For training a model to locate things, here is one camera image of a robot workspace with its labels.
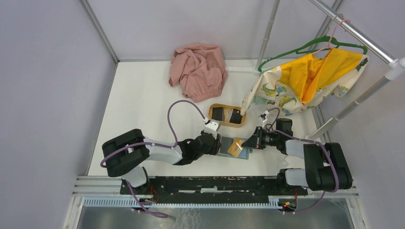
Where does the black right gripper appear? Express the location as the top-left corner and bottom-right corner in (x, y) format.
(241, 126), (280, 150)

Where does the black VIP card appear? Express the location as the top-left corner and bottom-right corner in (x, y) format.
(220, 137), (234, 155)

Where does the gold card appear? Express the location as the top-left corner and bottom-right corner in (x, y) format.
(228, 137), (245, 157)

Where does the green leather card holder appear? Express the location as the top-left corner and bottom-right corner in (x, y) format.
(217, 137), (252, 159)

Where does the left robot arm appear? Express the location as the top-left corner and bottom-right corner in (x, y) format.
(100, 129), (221, 195)

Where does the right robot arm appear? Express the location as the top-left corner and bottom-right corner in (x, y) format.
(242, 118), (353, 195)

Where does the black card in tray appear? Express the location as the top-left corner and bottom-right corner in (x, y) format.
(212, 107), (224, 121)
(229, 109), (243, 124)

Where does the tan oval tray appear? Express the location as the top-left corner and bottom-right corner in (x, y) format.
(208, 103), (246, 128)

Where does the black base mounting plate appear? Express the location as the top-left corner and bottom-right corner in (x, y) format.
(133, 176), (308, 204)

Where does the pink crumpled cloth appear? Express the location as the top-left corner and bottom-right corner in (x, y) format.
(168, 43), (228, 103)

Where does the dinosaur print yellow garment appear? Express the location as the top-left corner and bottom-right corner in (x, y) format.
(241, 48), (369, 116)

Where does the pink clothes hanger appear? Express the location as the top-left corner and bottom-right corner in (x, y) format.
(312, 19), (351, 55)

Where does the green clothes hanger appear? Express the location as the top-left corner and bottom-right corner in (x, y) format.
(257, 35), (369, 73)

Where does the metal clothes rack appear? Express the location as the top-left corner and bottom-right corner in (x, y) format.
(252, 0), (405, 140)

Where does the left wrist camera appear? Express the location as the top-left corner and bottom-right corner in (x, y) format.
(203, 117), (221, 138)

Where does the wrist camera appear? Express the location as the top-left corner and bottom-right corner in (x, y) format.
(203, 117), (221, 138)
(259, 110), (270, 128)

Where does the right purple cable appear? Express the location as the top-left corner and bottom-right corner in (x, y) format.
(264, 107), (340, 215)

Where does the purple cable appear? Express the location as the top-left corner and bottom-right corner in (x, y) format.
(264, 107), (340, 215)
(100, 100), (210, 219)

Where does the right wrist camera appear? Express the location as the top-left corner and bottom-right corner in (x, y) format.
(259, 110), (270, 128)

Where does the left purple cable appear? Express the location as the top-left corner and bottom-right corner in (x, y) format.
(100, 100), (210, 219)

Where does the white perforated cable duct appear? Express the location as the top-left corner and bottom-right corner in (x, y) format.
(84, 197), (281, 209)

